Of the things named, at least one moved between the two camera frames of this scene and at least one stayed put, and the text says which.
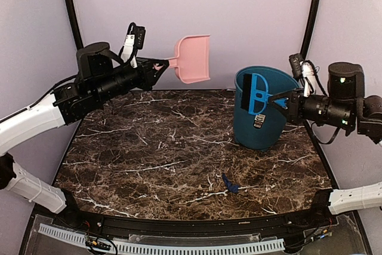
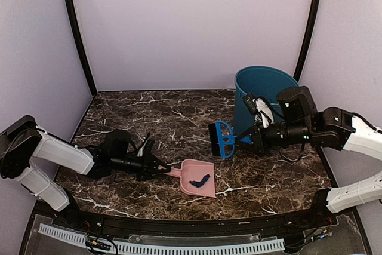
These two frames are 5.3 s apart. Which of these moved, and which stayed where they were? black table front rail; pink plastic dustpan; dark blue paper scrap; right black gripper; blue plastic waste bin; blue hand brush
Moved: blue hand brush; dark blue paper scrap; pink plastic dustpan; right black gripper
Stayed: black table front rail; blue plastic waste bin
